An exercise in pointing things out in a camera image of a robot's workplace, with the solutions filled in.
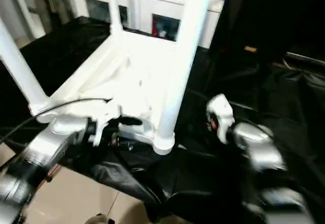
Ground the white plastic table top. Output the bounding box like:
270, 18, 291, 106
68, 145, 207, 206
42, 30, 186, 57
27, 27, 178, 156

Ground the white plastic table leg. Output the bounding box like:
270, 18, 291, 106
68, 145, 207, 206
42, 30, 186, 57
106, 0, 125, 36
0, 18, 49, 109
156, 0, 217, 145

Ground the black mat cover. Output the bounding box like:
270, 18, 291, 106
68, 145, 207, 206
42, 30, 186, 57
0, 15, 325, 224

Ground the white cabinet with glass doors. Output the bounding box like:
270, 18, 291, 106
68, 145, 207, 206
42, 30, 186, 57
68, 0, 226, 48

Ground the long black pole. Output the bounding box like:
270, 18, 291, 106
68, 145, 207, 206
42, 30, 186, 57
286, 51, 325, 65

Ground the grey metal rack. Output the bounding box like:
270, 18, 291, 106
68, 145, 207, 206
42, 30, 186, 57
0, 0, 77, 39

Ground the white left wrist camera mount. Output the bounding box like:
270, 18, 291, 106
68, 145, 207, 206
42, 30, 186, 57
92, 99, 122, 147

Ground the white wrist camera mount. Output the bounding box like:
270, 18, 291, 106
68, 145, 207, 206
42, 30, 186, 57
92, 99, 122, 147
206, 93, 235, 144

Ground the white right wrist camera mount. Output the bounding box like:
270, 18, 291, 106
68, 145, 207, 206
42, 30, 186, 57
206, 93, 235, 144

